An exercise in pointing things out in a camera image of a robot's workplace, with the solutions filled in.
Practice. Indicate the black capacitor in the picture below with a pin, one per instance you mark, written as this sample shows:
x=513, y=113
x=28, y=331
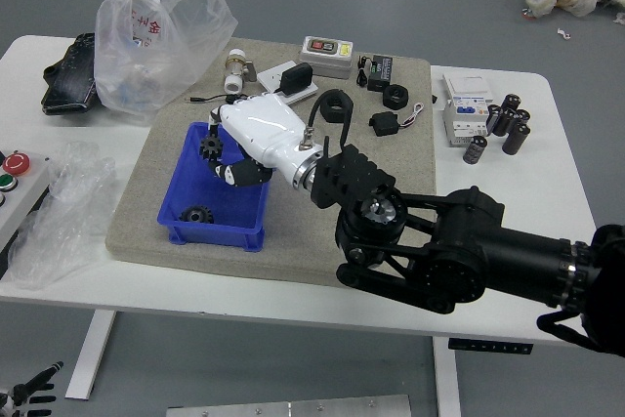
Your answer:
x=512, y=101
x=523, y=116
x=506, y=121
x=516, y=138
x=474, y=149
x=493, y=119

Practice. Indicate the clear plastic bag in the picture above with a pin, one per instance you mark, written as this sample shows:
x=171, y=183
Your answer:
x=63, y=212

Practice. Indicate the white socket plate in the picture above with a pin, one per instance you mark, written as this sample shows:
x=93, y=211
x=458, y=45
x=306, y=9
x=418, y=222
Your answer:
x=268, y=81

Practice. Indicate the white paper scrap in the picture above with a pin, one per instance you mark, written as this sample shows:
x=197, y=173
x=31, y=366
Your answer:
x=564, y=33

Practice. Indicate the white plastic bag red print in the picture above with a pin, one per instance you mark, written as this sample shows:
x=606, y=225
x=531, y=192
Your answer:
x=141, y=60

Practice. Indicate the brass valve white fittings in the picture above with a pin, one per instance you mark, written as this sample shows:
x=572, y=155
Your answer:
x=237, y=70

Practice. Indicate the metal plate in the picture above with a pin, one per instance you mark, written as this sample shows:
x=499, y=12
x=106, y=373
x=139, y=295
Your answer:
x=288, y=407

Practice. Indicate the white table leg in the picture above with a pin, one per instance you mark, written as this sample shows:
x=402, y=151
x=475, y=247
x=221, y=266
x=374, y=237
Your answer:
x=90, y=353
x=446, y=378

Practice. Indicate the white circuit breaker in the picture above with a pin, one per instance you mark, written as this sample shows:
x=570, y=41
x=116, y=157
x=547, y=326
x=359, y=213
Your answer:
x=461, y=116

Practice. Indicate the black module green label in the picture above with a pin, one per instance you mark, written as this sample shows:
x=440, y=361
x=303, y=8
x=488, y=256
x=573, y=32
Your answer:
x=381, y=70

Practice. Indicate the small black gear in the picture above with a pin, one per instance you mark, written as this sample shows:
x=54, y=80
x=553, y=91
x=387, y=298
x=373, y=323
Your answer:
x=211, y=147

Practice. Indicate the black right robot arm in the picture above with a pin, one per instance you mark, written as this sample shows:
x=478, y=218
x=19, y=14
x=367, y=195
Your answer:
x=464, y=256

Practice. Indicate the black plastic case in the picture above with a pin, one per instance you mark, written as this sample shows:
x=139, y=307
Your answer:
x=68, y=80

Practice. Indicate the grey switch box yellow label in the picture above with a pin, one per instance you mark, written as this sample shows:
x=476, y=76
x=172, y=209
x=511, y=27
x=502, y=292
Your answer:
x=326, y=58

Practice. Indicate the black table control panel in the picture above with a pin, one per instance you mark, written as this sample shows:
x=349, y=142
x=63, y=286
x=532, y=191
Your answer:
x=490, y=346

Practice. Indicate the large steel gear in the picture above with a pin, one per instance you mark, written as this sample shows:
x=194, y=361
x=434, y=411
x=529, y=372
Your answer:
x=196, y=216

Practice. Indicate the grey-brown mat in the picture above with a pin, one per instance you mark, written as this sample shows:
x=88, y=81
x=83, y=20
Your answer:
x=293, y=241

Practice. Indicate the blue plastic box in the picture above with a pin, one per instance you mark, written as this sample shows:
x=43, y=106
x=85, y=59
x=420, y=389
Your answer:
x=215, y=202

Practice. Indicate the grey push-button control box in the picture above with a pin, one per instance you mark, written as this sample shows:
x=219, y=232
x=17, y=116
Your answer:
x=19, y=187

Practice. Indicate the black-white left robot hand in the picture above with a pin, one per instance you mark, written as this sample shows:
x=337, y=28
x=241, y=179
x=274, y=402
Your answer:
x=29, y=390

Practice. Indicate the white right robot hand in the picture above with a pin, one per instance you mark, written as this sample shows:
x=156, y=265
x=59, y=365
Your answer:
x=266, y=131

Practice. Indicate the large black nut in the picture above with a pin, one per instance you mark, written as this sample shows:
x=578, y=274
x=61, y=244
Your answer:
x=334, y=112

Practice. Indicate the small black nut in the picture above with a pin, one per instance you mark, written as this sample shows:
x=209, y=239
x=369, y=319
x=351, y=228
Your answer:
x=395, y=96

